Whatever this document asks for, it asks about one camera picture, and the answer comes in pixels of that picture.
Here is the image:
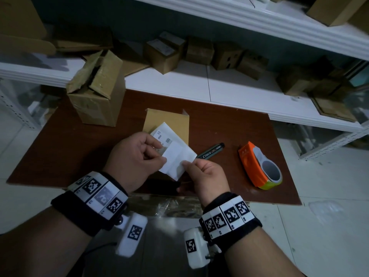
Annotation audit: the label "person's right hand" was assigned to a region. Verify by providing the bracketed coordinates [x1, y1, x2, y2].
[176, 158, 231, 207]

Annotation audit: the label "person's left hand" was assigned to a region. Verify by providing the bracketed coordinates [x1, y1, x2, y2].
[103, 132, 168, 194]

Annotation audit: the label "green utility knife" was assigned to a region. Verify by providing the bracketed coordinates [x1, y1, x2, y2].
[196, 142, 225, 160]

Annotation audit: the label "white label backing paper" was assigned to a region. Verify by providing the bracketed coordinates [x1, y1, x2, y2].
[158, 140, 198, 182]

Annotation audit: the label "white paper sheet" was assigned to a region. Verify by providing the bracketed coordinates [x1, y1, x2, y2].
[150, 122, 181, 155]

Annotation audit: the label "orange tape dispenser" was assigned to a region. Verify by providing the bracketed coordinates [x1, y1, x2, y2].
[238, 141, 283, 191]

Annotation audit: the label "taped cardboard box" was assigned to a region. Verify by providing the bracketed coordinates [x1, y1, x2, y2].
[66, 50, 126, 127]

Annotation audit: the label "person's left forearm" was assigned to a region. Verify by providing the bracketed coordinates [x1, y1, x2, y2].
[0, 206, 93, 277]

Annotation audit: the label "person's right forearm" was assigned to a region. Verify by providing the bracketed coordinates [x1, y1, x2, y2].
[223, 226, 305, 277]

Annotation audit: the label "flat cardboard sheet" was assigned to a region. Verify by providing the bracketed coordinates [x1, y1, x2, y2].
[114, 43, 150, 77]

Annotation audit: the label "small white-labelled cardboard box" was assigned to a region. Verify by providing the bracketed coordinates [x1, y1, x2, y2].
[145, 38, 180, 75]
[158, 31, 186, 52]

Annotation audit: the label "small cardboard box dark holes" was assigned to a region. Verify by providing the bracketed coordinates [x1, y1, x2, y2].
[212, 43, 244, 70]

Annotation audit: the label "folded flat cardboard box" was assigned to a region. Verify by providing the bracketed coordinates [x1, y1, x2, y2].
[53, 27, 113, 53]

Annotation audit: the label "medium cardboard box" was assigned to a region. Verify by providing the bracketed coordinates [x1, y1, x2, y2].
[276, 66, 313, 97]

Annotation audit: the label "flat cardboard stack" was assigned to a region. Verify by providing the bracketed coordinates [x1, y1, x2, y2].
[311, 96, 358, 123]

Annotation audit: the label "large flat cardboard box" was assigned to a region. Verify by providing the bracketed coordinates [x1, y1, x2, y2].
[0, 0, 57, 56]

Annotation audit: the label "big open-flap cardboard box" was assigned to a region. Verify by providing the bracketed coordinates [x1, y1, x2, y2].
[306, 0, 368, 27]

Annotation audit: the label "right black marker wristband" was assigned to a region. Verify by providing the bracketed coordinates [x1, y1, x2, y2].
[199, 192, 263, 253]

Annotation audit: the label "black marker wristband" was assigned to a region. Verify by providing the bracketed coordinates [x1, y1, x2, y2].
[51, 171, 129, 237]
[199, 192, 263, 253]

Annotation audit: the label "left black marker wristband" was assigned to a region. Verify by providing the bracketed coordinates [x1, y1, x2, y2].
[51, 171, 129, 237]

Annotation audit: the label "white metal shelf unit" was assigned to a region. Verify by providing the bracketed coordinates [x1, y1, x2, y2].
[0, 0, 369, 160]

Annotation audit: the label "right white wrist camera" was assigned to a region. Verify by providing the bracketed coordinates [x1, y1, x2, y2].
[183, 227, 211, 270]

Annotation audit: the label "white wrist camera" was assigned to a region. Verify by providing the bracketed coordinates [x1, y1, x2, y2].
[183, 227, 211, 270]
[115, 212, 148, 259]

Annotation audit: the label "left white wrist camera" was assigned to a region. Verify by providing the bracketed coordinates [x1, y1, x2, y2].
[115, 212, 148, 259]

